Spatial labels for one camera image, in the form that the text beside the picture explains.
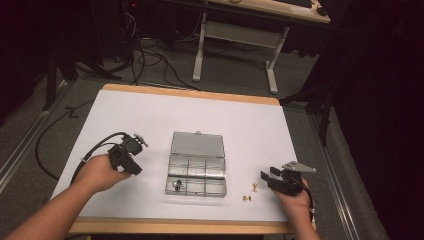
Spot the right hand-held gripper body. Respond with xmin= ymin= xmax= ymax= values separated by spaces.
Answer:
xmin=267 ymin=160 xmax=317 ymax=197

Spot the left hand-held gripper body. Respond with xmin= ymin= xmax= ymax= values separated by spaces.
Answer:
xmin=107 ymin=132 xmax=150 ymax=168

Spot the clear plastic compartment box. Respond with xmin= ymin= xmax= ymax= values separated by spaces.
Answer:
xmin=164 ymin=130 xmax=228 ymax=198

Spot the person's right hand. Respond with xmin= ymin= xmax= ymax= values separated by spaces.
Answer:
xmin=272 ymin=178 xmax=314 ymax=218

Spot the person's left hand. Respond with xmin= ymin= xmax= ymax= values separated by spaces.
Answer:
xmin=71 ymin=153 xmax=133 ymax=195

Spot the white paper sheet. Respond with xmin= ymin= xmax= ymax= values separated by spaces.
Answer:
xmin=49 ymin=89 xmax=313 ymax=223

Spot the dark metal stand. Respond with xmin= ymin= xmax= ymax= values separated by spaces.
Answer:
xmin=41 ymin=46 xmax=123 ymax=112
xmin=279 ymin=83 xmax=338 ymax=148

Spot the wooden table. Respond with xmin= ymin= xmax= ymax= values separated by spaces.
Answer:
xmin=68 ymin=83 xmax=317 ymax=235

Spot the dark equipment with red light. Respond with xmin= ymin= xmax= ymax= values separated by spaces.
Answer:
xmin=89 ymin=0 xmax=138 ymax=66

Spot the desk with white legs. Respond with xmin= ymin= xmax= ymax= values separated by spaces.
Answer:
xmin=149 ymin=0 xmax=332 ymax=95

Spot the black keyboard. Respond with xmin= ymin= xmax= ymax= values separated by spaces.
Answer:
xmin=272 ymin=0 xmax=314 ymax=9

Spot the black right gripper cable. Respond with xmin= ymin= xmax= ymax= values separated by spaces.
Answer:
xmin=293 ymin=176 xmax=316 ymax=224

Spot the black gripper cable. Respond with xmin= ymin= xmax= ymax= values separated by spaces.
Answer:
xmin=293 ymin=176 xmax=316 ymax=224
xmin=69 ymin=131 xmax=130 ymax=186

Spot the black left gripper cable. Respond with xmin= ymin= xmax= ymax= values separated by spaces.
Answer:
xmin=69 ymin=131 xmax=130 ymax=186

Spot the metal floor rail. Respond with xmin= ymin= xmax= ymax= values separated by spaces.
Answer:
xmin=308 ymin=111 xmax=363 ymax=240
xmin=0 ymin=79 xmax=74 ymax=194

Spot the black floor cable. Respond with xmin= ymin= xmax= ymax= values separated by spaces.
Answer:
xmin=35 ymin=98 xmax=95 ymax=181

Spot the bundle of black cables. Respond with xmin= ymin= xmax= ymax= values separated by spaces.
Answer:
xmin=120 ymin=11 xmax=201 ymax=92

